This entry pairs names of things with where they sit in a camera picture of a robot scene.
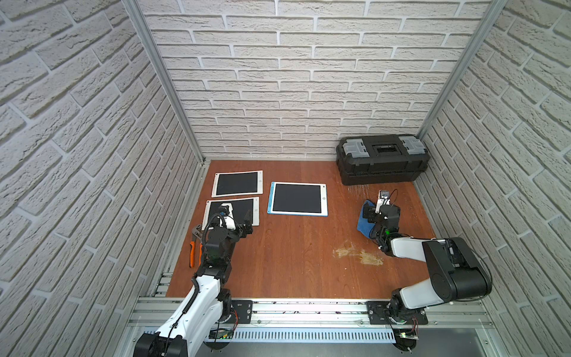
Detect blue microfiber cloth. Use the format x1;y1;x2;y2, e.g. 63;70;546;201
357;200;378;239

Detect large white drawing tablet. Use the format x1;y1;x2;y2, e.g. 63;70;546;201
202;197;260;229

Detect blue framed drawing tablet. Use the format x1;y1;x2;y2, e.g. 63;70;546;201
267;181;329;217

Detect small white drawing tablet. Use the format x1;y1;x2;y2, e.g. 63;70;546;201
212;170;263;198

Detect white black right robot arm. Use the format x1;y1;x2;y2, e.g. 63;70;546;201
358;200;492;324

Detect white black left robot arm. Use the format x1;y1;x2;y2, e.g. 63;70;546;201
132;203;253;356

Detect black plastic toolbox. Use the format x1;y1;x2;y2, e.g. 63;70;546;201
335;135;431;186

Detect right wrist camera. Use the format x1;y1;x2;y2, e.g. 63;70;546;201
376;190;392;214

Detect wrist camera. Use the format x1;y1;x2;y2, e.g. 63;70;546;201
376;190;392;214
218;202;236;231

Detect orange handled pliers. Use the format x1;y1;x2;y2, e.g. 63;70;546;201
188;225;204;269

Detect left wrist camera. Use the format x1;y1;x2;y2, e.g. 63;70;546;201
218;202;236;231

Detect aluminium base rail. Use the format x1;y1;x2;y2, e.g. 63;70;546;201
205;298;495;344

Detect right aluminium corner post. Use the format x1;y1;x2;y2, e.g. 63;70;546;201
416;0;508;140

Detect aluminium corner post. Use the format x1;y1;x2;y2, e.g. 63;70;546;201
416;0;508;140
123;0;206;165

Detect left aluminium corner post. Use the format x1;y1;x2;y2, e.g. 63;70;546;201
123;0;206;165

